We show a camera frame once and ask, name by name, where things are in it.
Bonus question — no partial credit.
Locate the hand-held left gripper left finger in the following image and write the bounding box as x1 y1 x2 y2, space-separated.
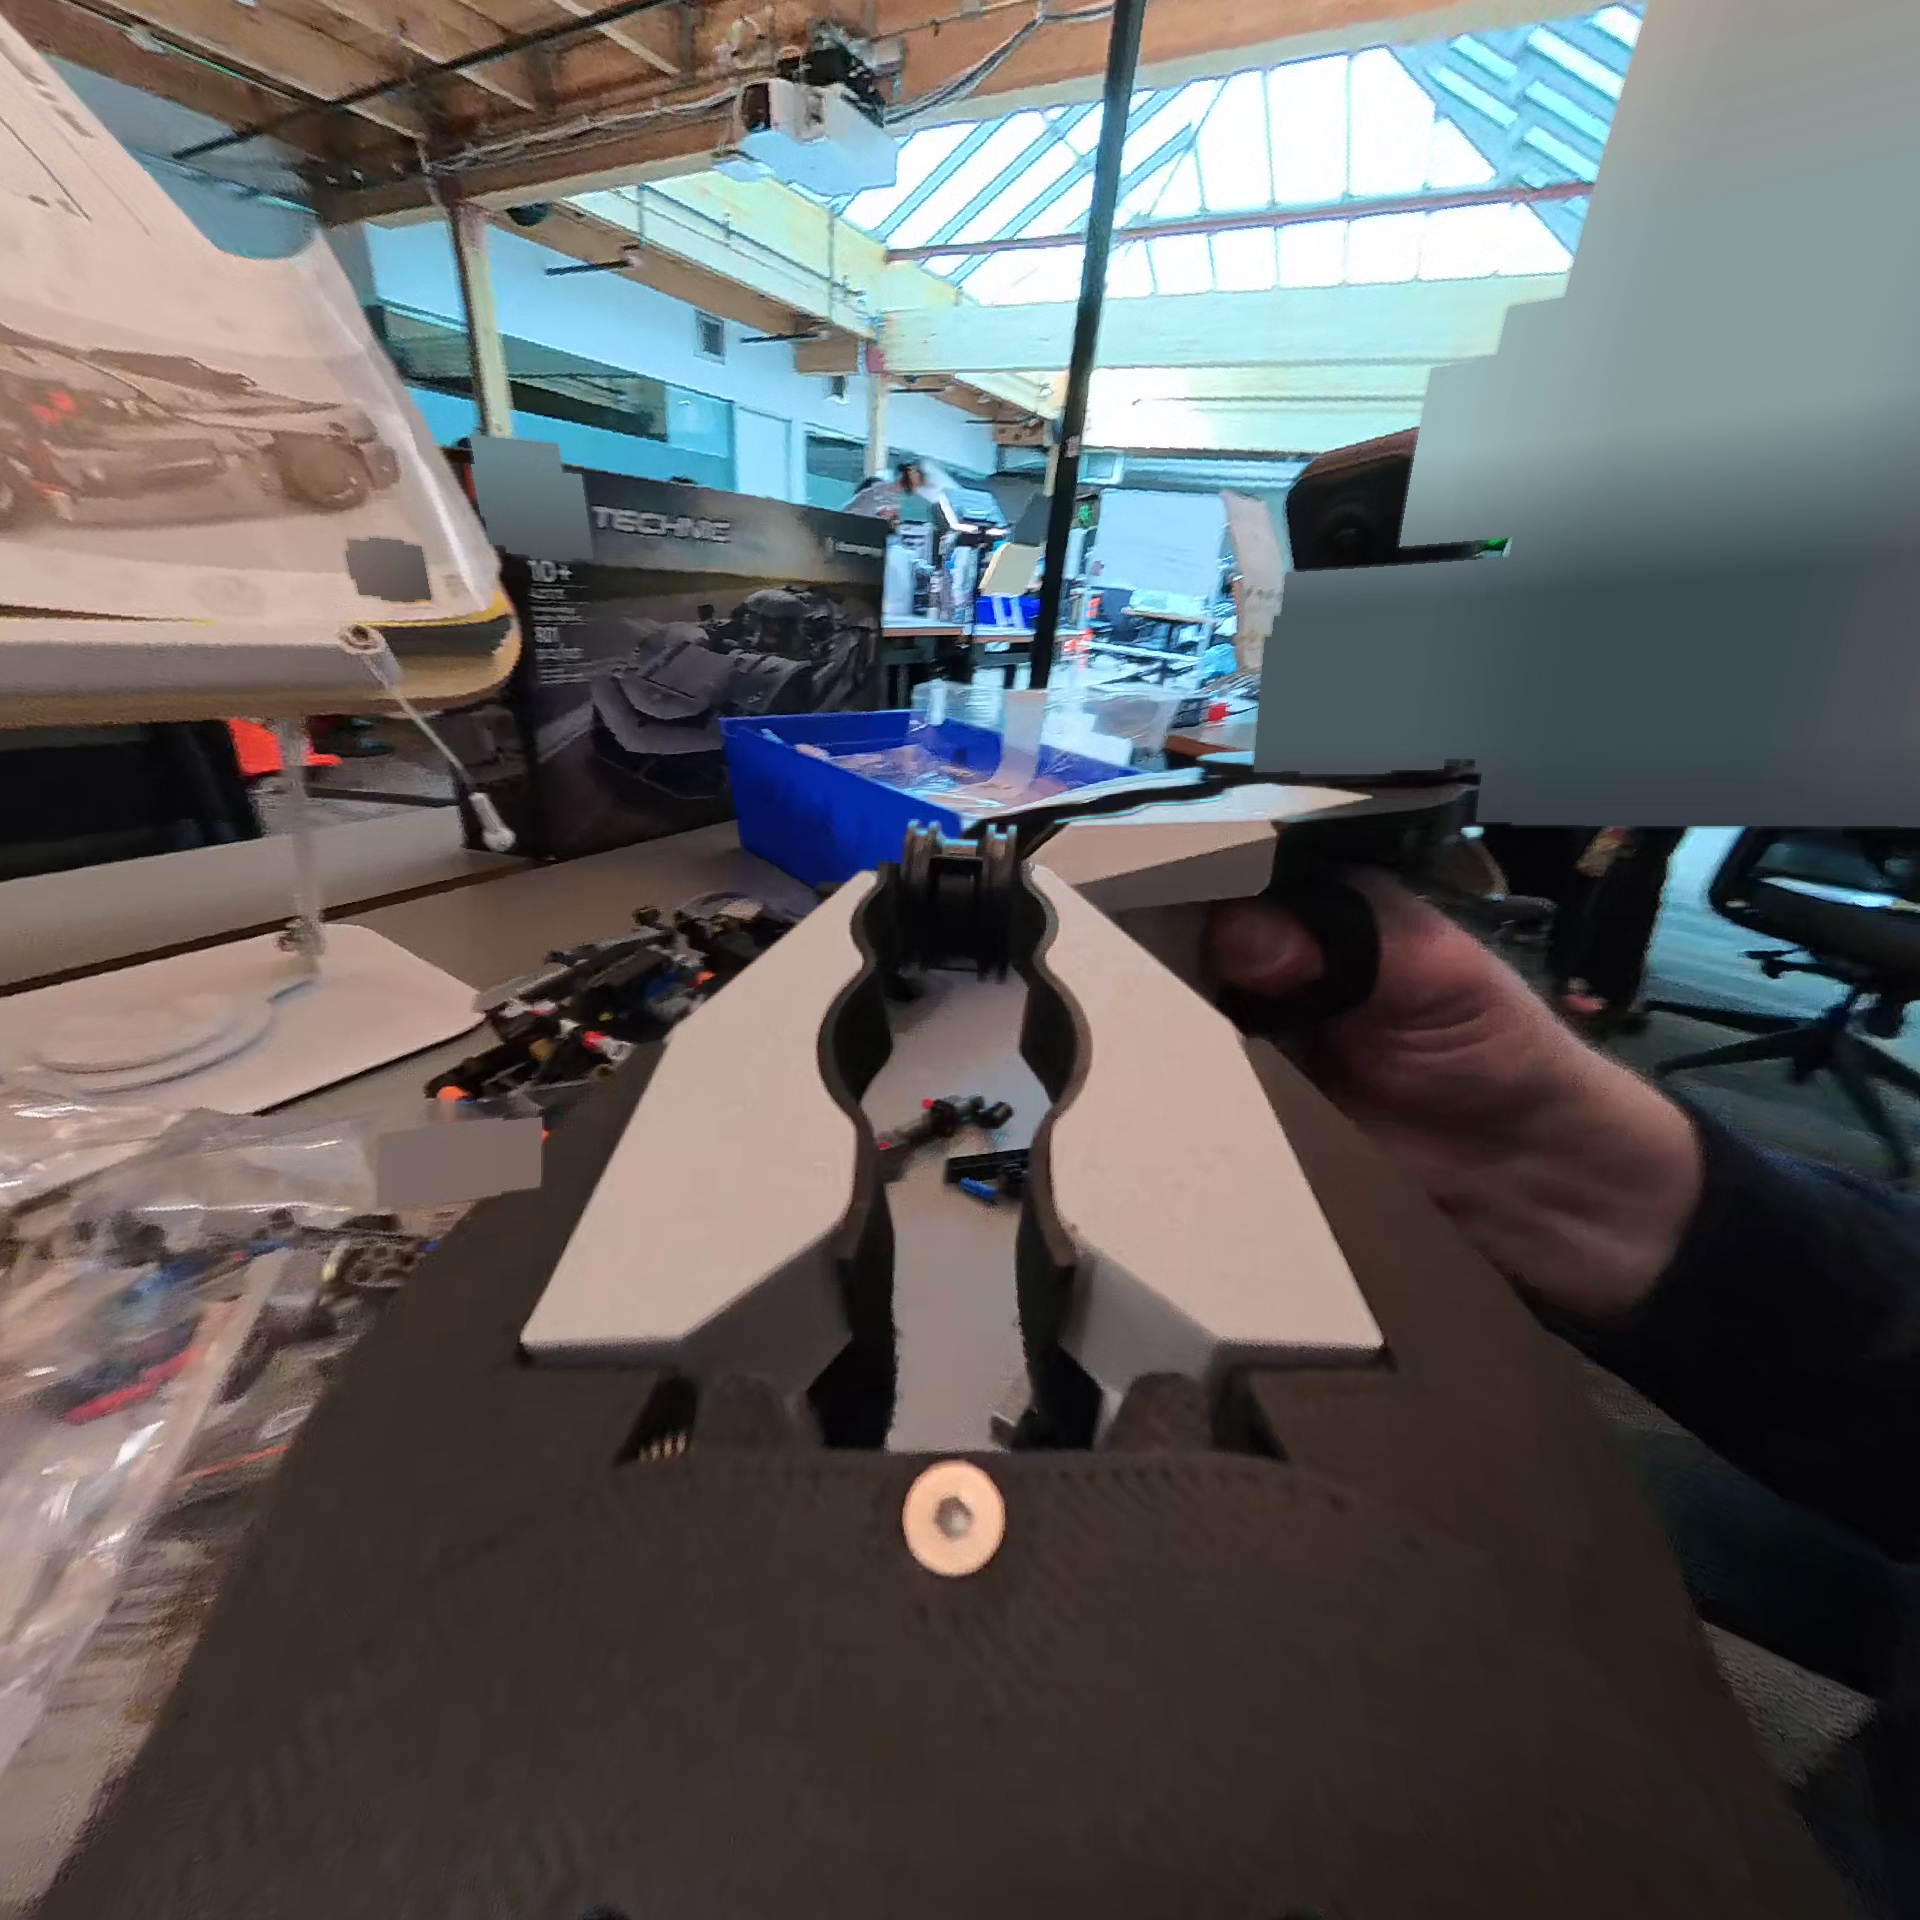
516 872 898 1446

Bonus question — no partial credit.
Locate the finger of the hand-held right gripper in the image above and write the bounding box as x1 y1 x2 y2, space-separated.
1031 786 1375 917
958 769 1260 865

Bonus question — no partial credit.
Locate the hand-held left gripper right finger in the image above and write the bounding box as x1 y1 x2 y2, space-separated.
1018 866 1390 1442

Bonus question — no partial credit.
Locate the dark toy wheel rim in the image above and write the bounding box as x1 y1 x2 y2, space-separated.
896 821 1031 986

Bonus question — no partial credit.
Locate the person's right forearm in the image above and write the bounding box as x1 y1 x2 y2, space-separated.
1559 1106 1920 1566

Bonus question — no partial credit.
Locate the black toy set box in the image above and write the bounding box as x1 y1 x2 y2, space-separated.
455 465 896 861

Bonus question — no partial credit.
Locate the person's right hand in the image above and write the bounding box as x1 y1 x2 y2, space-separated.
1199 872 1704 1336

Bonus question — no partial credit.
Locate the heap of unopened clear bags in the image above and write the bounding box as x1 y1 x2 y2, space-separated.
765 680 1190 806

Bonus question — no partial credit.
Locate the toy car chassis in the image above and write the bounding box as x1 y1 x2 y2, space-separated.
424 888 821 1120

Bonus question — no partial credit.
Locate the toy axle assembly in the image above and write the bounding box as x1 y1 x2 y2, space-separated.
873 1097 1010 1155

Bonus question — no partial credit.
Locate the small blue bin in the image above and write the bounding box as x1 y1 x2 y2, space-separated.
719 705 1190 892

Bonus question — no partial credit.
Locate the white folding book stand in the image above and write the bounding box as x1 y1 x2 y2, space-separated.
0 608 527 1122

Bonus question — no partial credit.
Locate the black office chair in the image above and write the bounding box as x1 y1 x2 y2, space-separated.
1648 826 1920 1181

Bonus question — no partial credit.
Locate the black pole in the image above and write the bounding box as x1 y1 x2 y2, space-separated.
1031 0 1152 696

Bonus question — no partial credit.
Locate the pile of clear plastic bags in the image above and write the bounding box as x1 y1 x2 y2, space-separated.
0 1088 544 1701

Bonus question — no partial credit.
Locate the orange plastic object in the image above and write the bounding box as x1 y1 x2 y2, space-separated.
223 716 349 784

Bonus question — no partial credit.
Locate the white ceiling projector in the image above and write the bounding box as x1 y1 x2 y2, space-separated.
732 41 904 202

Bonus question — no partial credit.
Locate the instruction booklet with car picture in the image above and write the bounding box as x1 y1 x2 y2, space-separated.
0 16 508 626

